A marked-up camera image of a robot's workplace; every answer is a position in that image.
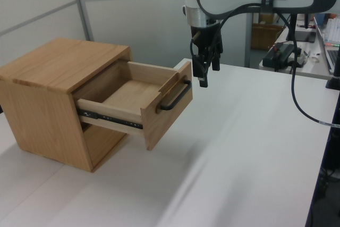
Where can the scissors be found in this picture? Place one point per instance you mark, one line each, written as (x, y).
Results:
(307, 55)

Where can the black clamp post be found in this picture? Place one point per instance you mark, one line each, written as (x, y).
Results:
(335, 78)

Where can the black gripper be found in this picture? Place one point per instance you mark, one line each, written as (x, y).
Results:
(205, 37)

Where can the grey partition post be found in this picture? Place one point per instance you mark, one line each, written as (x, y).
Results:
(82, 3)

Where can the silver laptop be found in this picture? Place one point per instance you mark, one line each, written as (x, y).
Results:
(330, 57)

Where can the black power supply box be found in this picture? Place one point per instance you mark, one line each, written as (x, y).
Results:
(281, 54)

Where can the wooden drawer cabinet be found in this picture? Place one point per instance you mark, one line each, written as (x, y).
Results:
(40, 104)

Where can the black metal drawer slide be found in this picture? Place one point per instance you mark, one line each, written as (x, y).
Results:
(114, 119)

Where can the black monitor stand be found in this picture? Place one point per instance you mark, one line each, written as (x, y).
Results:
(305, 36)

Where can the brown cardboard box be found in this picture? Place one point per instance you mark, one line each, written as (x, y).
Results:
(265, 37)

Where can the white side desk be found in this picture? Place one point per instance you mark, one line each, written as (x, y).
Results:
(310, 68)

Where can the white tape roll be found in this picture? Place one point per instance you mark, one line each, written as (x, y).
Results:
(315, 58)

